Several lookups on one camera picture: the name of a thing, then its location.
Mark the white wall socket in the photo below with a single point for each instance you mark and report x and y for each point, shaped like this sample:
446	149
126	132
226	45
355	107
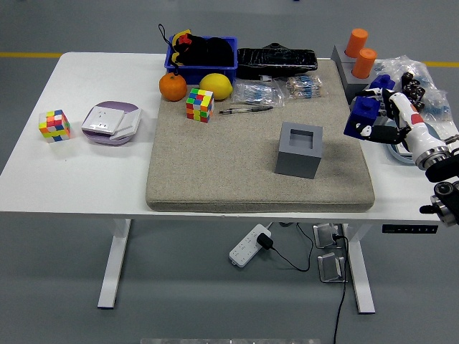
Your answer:
102	120

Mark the grey seal holder block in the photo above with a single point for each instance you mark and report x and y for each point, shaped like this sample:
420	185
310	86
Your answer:
297	163
349	84
337	55

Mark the orange tangerine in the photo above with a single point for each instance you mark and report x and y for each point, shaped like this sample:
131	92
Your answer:
173	87

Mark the purple tray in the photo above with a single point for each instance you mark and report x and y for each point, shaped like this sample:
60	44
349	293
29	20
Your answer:
118	105

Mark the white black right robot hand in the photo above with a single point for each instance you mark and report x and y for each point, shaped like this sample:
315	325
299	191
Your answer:
412	122

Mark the metal bracket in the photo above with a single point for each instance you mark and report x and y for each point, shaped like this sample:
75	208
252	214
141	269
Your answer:
330	267
326	235

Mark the orange cylinder seal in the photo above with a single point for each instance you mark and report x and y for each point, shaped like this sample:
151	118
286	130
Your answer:
356	43
364	64

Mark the colourful puzzle cube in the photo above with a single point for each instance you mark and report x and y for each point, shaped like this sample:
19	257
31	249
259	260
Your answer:
199	105
54	126

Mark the bag of blue resistors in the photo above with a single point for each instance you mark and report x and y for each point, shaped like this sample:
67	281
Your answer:
256	94

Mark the white table leg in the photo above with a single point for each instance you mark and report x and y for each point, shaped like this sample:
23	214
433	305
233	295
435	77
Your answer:
360	272
113	265

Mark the black wrapped flat device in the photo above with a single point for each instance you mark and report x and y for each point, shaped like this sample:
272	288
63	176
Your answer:
276	62

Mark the grey-brown mat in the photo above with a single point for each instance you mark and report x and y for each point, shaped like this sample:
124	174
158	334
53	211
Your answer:
215	161

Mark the blue seal stamp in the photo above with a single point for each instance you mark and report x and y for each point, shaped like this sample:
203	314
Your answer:
382	82
362	114

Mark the black plug adapter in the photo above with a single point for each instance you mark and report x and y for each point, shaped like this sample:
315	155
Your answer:
264	241

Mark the blue plastic bin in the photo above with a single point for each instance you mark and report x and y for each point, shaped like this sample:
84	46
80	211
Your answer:
193	71

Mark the black capacitors cluster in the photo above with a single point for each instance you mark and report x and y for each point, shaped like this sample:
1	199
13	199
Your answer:
412	87

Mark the white switch panel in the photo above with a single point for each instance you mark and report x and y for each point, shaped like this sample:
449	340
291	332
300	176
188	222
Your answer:
403	152
131	122

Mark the black table control panel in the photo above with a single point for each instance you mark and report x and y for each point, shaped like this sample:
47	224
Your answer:
409	229

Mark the black fabric pouch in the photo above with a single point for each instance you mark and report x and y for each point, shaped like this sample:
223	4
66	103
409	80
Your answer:
211	52

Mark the light-blue tray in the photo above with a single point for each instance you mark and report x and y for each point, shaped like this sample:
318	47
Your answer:
394	154

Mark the white power strip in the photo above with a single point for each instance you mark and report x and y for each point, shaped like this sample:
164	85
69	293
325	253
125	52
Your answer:
244	249

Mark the clear plastic bag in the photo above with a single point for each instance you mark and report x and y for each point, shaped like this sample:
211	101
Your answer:
401	66

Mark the bag of brown resistors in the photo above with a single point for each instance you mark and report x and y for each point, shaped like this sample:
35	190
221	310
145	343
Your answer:
305	87

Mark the yellow lemon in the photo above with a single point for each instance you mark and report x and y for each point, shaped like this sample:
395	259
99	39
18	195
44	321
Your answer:
216	86

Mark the black silver pen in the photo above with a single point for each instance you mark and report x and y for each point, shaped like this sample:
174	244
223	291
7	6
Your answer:
247	109

